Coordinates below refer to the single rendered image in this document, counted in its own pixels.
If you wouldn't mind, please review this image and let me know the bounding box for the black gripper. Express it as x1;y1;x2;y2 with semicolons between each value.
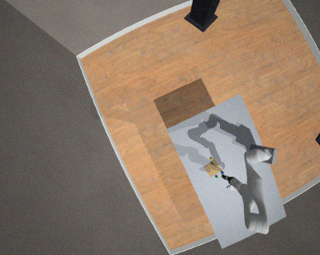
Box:
222;175;235;184

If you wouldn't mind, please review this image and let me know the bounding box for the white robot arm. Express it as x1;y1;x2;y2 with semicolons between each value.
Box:
227;149;271;234

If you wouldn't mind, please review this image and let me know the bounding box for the tan square mat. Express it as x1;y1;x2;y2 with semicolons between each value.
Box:
204;160;222;177

